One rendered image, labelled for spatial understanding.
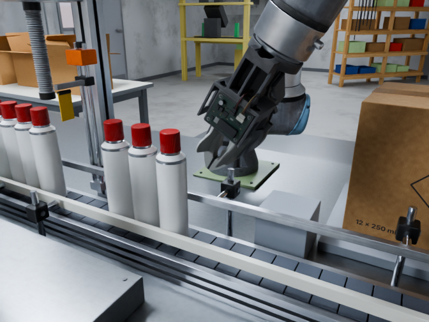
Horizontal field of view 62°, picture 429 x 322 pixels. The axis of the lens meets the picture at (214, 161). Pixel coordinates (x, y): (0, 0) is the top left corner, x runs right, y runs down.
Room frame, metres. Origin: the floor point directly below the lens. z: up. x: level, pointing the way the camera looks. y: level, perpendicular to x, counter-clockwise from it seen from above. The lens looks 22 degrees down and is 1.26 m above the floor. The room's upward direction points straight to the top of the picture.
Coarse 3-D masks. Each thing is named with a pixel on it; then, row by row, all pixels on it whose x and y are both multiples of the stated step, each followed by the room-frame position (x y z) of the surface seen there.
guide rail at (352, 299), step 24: (24, 192) 0.69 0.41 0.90; (48, 192) 0.67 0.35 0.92; (96, 216) 0.59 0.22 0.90; (120, 216) 0.57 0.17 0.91; (168, 240) 0.51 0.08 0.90; (192, 240) 0.49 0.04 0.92; (240, 264) 0.45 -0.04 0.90; (264, 264) 0.43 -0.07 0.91; (312, 288) 0.39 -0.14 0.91; (336, 288) 0.38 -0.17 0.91; (384, 312) 0.35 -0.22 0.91; (408, 312) 0.34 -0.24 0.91
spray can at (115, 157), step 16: (112, 128) 0.60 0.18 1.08; (112, 144) 0.59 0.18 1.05; (128, 144) 0.61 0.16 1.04; (112, 160) 0.59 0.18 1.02; (112, 176) 0.59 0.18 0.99; (128, 176) 0.60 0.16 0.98; (112, 192) 0.59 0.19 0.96; (128, 192) 0.60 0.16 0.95; (112, 208) 0.59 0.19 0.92; (128, 208) 0.59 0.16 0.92
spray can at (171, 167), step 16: (160, 144) 0.54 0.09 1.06; (176, 144) 0.54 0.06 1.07; (160, 160) 0.53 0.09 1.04; (176, 160) 0.53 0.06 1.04; (160, 176) 0.53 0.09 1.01; (176, 176) 0.53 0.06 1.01; (160, 192) 0.53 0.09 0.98; (176, 192) 0.53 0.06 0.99; (160, 208) 0.54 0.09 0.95; (176, 208) 0.53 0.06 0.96; (160, 224) 0.54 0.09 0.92; (176, 224) 0.53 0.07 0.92
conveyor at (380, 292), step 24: (0, 192) 0.74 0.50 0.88; (72, 192) 0.73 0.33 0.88; (72, 216) 0.63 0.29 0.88; (144, 240) 0.54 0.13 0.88; (216, 240) 0.54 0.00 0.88; (216, 264) 0.48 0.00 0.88; (288, 264) 0.48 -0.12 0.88; (288, 288) 0.42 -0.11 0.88; (360, 288) 0.42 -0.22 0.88; (384, 288) 0.42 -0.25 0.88; (336, 312) 0.38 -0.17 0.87; (360, 312) 0.37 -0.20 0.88
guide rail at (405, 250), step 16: (64, 160) 0.73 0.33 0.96; (192, 192) 0.57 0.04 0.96; (224, 208) 0.54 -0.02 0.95; (240, 208) 0.52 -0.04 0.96; (256, 208) 0.52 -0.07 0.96; (288, 224) 0.48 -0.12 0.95; (304, 224) 0.47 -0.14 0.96; (320, 224) 0.47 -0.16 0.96; (352, 240) 0.44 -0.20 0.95; (368, 240) 0.43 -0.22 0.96; (384, 240) 0.43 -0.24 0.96; (416, 256) 0.40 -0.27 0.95
